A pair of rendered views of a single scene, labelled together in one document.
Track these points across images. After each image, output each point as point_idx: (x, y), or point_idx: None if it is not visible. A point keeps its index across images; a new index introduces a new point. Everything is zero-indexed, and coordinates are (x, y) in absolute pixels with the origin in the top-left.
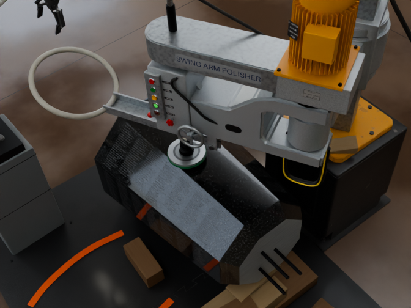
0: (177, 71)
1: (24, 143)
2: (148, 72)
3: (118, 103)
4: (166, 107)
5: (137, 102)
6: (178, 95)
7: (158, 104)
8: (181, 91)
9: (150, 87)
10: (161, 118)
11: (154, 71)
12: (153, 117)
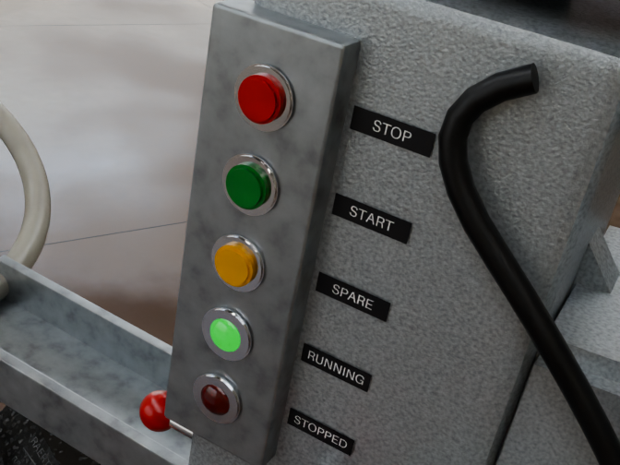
0: (543, 22)
1: None
2: (256, 8)
3: (7, 320)
4: (307, 369)
5: (108, 334)
6: (459, 277)
7: (253, 333)
8: (518, 237)
9: (234, 160)
10: (239, 454)
11: (313, 8)
12: (169, 433)
